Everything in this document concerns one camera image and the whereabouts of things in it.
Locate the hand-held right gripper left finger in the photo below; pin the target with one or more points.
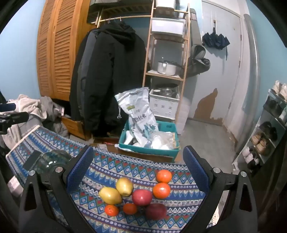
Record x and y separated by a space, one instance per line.
79 170

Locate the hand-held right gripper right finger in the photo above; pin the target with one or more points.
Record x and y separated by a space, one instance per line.
196 170

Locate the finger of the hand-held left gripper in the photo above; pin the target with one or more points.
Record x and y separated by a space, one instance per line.
7 107
15 117

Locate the clear glass bowl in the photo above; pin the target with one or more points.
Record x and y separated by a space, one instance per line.
53 159

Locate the yellow pear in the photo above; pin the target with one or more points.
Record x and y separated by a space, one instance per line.
110 195

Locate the green mango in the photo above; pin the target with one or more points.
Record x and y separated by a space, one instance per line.
124 186

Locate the dark red apple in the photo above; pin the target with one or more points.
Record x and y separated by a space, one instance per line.
155 211

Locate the small orange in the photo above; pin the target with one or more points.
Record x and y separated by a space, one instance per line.
130 208
111 210

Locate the large orange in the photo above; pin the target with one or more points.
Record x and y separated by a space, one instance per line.
164 176
161 190

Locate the grey cloth pile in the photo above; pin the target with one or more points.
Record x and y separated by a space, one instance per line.
51 118

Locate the wooden drawer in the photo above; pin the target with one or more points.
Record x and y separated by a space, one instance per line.
74 127

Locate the clear plastic bag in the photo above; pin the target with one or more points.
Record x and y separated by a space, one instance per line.
163 141

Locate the teal cardboard box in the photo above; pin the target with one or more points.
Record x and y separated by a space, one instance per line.
166 127

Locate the brown cardboard box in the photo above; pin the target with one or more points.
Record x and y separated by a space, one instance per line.
143 156

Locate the patterned blue tablecloth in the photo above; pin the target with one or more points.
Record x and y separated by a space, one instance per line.
134 170

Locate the shoe rack with shoes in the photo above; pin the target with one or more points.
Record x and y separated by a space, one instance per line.
262 145

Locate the wooden louvered wardrobe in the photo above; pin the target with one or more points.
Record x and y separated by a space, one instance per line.
60 56

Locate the white rice bag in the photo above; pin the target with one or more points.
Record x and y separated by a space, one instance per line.
139 112

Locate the steel steamer pot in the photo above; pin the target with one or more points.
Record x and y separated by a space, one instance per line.
167 89

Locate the black jacket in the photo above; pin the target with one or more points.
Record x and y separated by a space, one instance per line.
107 78

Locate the grey jacket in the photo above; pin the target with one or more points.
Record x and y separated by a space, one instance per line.
86 51

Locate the pale door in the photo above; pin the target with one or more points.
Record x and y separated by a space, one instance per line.
219 71

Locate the steel pot on shelf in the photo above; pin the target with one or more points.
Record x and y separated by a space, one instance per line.
167 68

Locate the grey backpack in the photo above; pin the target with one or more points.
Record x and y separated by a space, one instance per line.
198 62

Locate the grey metal pipe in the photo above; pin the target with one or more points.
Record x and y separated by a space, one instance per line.
252 74

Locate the wooden shelf rack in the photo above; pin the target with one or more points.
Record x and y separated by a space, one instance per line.
147 56

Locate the dark blue umbrella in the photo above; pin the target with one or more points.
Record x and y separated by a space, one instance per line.
215 40

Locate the white storage box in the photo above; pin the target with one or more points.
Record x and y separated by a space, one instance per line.
168 25

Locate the white container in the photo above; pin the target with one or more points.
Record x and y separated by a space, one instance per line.
164 4

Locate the wooden clothes rail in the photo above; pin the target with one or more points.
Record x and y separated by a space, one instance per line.
134 17

